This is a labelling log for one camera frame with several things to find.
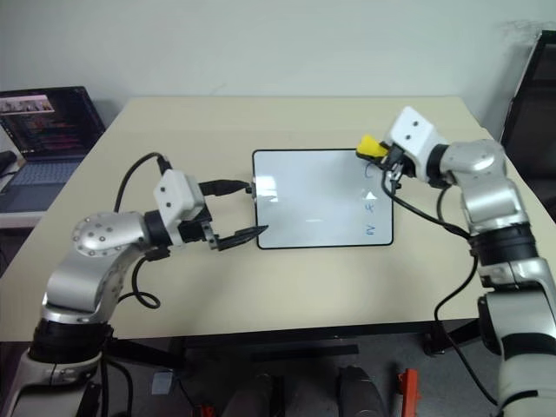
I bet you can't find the black framed whiteboard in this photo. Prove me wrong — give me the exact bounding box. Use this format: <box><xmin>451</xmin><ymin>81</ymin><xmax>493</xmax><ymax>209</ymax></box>
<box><xmin>251</xmin><ymin>149</ymin><xmax>395</xmax><ymax>252</ymax></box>

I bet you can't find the yellow whiteboard eraser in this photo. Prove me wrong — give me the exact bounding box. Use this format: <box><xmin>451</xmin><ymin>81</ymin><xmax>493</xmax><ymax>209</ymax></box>
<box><xmin>355</xmin><ymin>134</ymin><xmax>388</xmax><ymax>161</ymax></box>

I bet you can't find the orange clamp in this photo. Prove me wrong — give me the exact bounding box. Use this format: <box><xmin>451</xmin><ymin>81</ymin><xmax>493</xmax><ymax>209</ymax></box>
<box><xmin>396</xmin><ymin>367</ymin><xmax>423</xmax><ymax>417</ymax></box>

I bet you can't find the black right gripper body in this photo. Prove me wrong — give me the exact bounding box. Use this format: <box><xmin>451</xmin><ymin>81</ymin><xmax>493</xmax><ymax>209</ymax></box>
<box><xmin>378</xmin><ymin>141</ymin><xmax>414</xmax><ymax>180</ymax></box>

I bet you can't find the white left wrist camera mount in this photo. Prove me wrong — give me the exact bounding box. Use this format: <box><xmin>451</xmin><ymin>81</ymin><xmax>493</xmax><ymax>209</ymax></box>
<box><xmin>154</xmin><ymin>169</ymin><xmax>209</xmax><ymax>249</ymax></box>

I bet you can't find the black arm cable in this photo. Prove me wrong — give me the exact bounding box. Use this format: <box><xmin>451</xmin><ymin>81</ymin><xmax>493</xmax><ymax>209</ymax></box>
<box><xmin>380</xmin><ymin>171</ymin><xmax>499</xmax><ymax>407</ymax></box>
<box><xmin>115</xmin><ymin>151</ymin><xmax>175</xmax><ymax>310</ymax></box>

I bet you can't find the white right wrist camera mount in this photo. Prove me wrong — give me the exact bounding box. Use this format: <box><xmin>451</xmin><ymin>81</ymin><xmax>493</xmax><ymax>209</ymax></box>
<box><xmin>387</xmin><ymin>105</ymin><xmax>448</xmax><ymax>179</ymax></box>

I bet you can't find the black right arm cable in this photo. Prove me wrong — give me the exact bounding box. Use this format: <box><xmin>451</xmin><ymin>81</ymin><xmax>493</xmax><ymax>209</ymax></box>
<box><xmin>380</xmin><ymin>171</ymin><xmax>499</xmax><ymax>407</ymax></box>

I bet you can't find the small white paper piece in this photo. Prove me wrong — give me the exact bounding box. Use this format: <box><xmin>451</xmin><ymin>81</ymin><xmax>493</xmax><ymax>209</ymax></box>
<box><xmin>151</xmin><ymin>370</ymin><xmax>174</xmax><ymax>396</ymax></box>

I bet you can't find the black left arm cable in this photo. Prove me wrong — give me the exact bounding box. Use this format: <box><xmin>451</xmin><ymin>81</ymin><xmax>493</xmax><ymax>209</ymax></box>
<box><xmin>115</xmin><ymin>151</ymin><xmax>175</xmax><ymax>310</ymax></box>

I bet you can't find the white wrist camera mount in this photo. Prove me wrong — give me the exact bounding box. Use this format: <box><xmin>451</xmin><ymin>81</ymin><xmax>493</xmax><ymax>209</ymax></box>
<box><xmin>154</xmin><ymin>169</ymin><xmax>209</xmax><ymax>249</ymax></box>
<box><xmin>387</xmin><ymin>105</ymin><xmax>448</xmax><ymax>179</ymax></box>

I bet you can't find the black table frame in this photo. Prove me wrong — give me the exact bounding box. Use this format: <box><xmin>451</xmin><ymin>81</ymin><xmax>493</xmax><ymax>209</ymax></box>
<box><xmin>106</xmin><ymin>318</ymin><xmax>480</xmax><ymax>364</ymax></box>

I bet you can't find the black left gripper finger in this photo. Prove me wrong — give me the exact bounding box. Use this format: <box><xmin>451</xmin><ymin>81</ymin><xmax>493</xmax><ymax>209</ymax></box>
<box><xmin>215</xmin><ymin>224</ymin><xmax>270</xmax><ymax>254</ymax></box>
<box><xmin>202</xmin><ymin>178</ymin><xmax>254</xmax><ymax>198</ymax></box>

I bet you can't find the dark rounded shape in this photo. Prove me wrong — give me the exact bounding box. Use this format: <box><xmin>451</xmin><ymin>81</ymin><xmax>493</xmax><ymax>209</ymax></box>
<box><xmin>337</xmin><ymin>366</ymin><xmax>388</xmax><ymax>417</ymax></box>

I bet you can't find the open grey laptop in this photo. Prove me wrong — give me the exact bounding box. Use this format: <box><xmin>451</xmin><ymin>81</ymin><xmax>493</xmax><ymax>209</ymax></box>
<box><xmin>0</xmin><ymin>85</ymin><xmax>108</xmax><ymax>215</ymax></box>

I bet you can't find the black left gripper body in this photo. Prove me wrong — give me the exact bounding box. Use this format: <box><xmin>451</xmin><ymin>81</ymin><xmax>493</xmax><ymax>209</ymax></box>
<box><xmin>178</xmin><ymin>181</ymin><xmax>221</xmax><ymax>252</ymax></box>

